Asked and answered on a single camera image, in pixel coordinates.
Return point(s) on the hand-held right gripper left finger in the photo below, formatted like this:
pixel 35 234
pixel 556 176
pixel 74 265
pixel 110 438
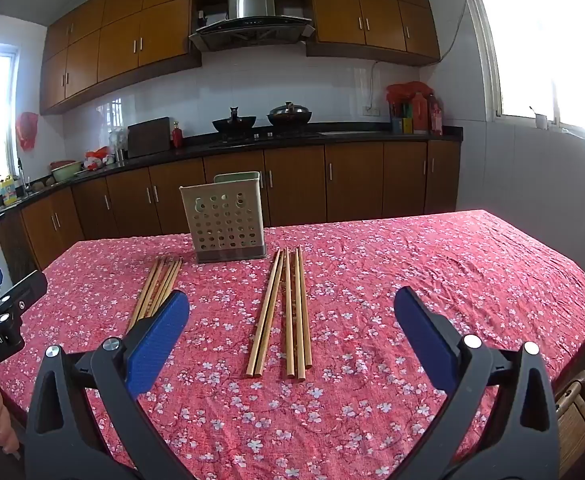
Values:
pixel 157 345

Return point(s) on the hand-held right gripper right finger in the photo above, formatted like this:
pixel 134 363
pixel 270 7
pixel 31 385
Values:
pixel 427 340

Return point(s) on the wooden chopstick pair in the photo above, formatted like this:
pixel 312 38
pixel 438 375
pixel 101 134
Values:
pixel 145 287
pixel 298 310

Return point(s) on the beige perforated utensil holder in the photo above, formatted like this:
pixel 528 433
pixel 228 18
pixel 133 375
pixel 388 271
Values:
pixel 222 220

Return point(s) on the person's left hand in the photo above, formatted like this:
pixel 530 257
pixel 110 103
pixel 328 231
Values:
pixel 0 417

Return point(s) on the red floral tablecloth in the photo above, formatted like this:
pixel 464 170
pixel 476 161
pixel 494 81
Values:
pixel 372 285

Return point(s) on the yellow bottle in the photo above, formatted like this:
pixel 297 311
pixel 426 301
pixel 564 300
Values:
pixel 9 192

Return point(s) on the kitchen faucet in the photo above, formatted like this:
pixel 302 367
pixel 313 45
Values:
pixel 21 175

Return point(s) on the green basin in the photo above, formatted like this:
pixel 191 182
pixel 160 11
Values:
pixel 65 171

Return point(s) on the red and white bag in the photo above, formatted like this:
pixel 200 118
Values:
pixel 97 159

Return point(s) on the clear glass cups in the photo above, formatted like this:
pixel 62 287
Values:
pixel 119 145

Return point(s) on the wooden stool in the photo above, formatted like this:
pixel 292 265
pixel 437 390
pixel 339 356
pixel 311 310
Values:
pixel 577 425

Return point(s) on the wooden base cabinets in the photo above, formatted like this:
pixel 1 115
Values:
pixel 352 180

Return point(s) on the black kitchen countertop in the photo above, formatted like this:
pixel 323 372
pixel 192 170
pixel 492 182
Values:
pixel 362 137

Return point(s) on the red oil bottle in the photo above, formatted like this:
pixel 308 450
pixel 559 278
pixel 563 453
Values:
pixel 435 117

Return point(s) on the black wok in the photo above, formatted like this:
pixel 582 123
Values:
pixel 233 122

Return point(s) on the gas stove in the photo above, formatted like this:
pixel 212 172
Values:
pixel 267 136

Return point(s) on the red bag with condiments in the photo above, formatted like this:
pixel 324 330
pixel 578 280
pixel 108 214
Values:
pixel 407 97

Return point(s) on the white cup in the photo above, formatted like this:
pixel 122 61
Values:
pixel 541 121

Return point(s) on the wok with lid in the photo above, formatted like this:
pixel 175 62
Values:
pixel 289 114

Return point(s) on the large window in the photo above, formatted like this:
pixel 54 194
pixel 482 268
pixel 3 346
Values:
pixel 547 45

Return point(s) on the steel range hood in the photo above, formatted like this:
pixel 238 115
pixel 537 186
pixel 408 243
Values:
pixel 250 15

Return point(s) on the red plastic bag on wall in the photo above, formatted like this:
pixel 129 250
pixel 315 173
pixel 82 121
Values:
pixel 26 132

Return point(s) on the wall power outlet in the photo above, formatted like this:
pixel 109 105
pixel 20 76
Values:
pixel 371 110

